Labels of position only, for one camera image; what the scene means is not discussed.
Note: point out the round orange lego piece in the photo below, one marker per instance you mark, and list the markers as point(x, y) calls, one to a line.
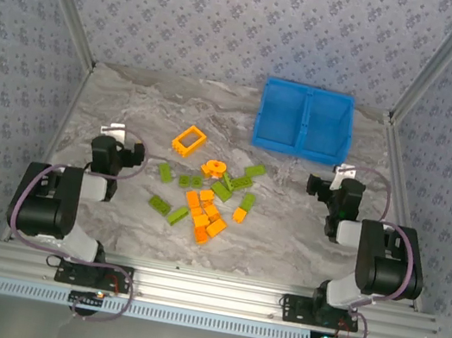
point(208, 170)

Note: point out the aluminium table side rail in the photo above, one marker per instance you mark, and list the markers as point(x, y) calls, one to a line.
point(397, 164)
point(69, 106)

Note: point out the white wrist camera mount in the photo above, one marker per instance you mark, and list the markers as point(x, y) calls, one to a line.
point(112, 130)
point(341, 172)

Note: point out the orange lego window frame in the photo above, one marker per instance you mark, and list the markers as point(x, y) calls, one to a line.
point(179, 147)

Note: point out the small green lego brick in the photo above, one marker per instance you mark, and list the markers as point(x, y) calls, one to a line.
point(196, 181)
point(184, 180)

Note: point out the thin green lego piece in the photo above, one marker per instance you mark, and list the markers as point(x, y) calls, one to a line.
point(227, 181)

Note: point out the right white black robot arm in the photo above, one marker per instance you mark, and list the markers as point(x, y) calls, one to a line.
point(388, 267)

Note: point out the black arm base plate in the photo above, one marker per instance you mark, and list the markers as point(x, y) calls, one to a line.
point(67, 274)
point(292, 314)

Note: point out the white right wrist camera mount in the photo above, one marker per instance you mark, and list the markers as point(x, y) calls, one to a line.
point(341, 172)

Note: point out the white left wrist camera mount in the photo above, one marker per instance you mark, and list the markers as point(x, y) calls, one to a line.
point(112, 130)

